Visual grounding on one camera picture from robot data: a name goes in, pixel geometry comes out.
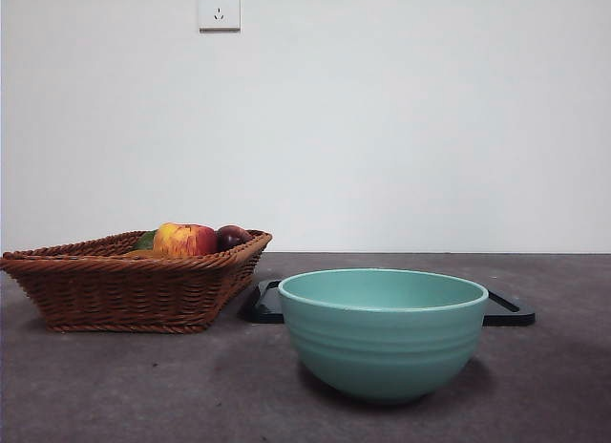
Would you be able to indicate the white wall power socket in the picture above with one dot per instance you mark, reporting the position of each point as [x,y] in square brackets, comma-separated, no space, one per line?
[219,8]

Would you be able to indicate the teal ceramic bowl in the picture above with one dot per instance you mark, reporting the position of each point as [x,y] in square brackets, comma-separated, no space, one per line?
[382,347]

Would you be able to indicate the dark red plum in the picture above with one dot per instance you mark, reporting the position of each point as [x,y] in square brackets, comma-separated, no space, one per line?
[231,238]

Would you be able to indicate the brown kiwi fruit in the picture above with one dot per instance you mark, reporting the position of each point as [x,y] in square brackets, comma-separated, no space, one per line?
[143,254]

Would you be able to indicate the red and yellow apple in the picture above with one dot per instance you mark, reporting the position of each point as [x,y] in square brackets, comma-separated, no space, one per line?
[183,240]

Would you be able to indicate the brown wicker basket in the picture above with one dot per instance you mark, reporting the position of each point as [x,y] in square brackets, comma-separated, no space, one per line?
[124,295]

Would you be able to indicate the green fruit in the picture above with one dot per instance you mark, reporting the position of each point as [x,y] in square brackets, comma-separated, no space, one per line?
[145,241]

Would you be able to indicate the dark rectangular tray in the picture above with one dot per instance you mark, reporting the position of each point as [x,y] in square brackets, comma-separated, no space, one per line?
[265,304]

